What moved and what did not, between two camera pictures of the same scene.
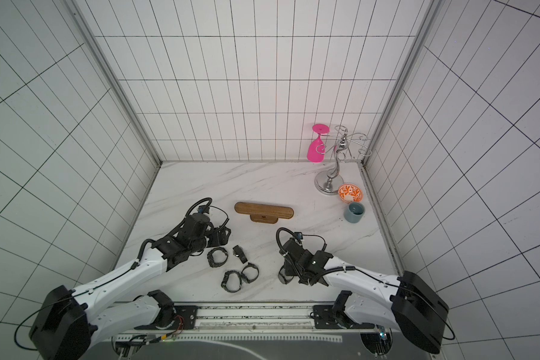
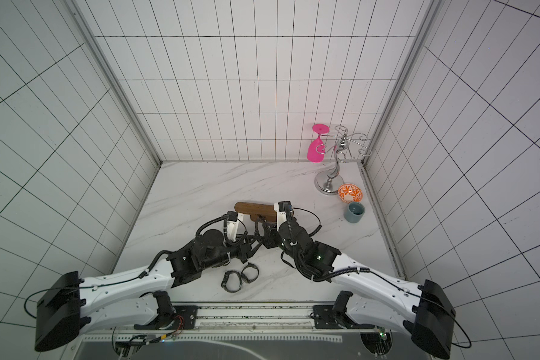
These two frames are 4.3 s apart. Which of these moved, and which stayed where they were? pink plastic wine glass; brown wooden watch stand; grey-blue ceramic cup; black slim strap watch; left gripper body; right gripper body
Moved: right gripper body; left gripper body
Stayed: grey-blue ceramic cup; brown wooden watch stand; pink plastic wine glass; black slim strap watch
